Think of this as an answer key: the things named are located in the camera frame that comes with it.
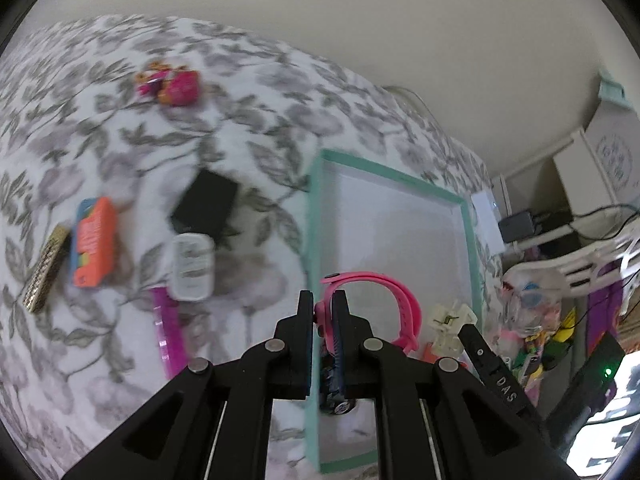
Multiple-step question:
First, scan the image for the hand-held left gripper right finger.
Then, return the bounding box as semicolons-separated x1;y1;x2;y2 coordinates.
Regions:
327;290;576;480

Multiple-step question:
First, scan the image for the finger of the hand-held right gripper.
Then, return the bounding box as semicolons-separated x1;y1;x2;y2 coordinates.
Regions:
457;324;538;421

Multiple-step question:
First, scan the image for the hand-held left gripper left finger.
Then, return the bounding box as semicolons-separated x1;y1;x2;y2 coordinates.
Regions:
62;290;316;480

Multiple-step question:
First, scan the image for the black toy car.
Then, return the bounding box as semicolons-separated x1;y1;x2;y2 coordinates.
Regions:
317;350;358;416

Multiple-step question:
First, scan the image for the pink wrist watch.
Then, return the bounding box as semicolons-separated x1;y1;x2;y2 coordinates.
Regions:
314;272;423;356

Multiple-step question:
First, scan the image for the cream hair clip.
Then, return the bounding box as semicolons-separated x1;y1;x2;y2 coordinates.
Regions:
425;300;478;361

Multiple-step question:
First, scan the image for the teal cardboard box tray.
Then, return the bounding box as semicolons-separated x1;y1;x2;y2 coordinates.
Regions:
302;149;483;475

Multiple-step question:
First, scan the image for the white charger plug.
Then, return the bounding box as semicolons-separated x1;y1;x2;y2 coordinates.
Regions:
167;232;217;302

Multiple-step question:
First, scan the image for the magenta lighter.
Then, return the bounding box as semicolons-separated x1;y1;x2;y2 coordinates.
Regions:
152;285;190;380

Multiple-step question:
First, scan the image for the black power adapter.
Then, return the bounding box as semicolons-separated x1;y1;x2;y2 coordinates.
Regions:
171;169;240;241

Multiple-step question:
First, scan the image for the orange and blue case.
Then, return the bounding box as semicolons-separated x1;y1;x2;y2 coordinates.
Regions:
70;197;119;288

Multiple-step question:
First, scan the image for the gold patterned block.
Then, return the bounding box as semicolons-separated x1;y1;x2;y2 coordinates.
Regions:
22;225;71;313

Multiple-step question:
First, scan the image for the pink dog toy figure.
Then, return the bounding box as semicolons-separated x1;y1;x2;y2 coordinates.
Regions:
136;60;201;107

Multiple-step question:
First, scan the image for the pile of colourful trinkets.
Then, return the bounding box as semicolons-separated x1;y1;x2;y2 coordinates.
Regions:
520;310;581;386

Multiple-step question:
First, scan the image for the purple board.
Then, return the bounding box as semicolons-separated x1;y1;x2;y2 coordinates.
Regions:
585;275;626;341

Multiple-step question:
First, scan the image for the clear plastic bag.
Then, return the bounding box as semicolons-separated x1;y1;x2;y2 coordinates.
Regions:
502;280;561;351

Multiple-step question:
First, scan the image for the white lattice plastic chair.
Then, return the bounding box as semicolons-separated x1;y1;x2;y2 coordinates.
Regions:
505;225;640;301

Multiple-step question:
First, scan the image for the grey charger brick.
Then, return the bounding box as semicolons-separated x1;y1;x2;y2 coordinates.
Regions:
500;210;537;243

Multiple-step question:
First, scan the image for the white power strip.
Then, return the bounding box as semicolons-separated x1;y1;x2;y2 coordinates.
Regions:
470;187;507;256

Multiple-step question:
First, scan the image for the grey floral blanket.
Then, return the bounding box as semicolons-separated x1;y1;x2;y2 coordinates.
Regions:
0;15;506;480

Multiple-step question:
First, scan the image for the white shelf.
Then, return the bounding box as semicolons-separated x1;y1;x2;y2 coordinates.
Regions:
492;127;626;251

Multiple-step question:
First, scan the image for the white printed box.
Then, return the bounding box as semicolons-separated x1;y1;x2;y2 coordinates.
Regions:
585;100;640;206

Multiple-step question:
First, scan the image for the light blue paper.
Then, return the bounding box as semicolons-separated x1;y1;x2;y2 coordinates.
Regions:
597;72;628;106

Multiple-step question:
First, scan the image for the black cable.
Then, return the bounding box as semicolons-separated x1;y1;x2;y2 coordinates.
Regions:
570;202;640;241

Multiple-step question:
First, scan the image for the white cord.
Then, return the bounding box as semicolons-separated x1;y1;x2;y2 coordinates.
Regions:
385;85;431;116

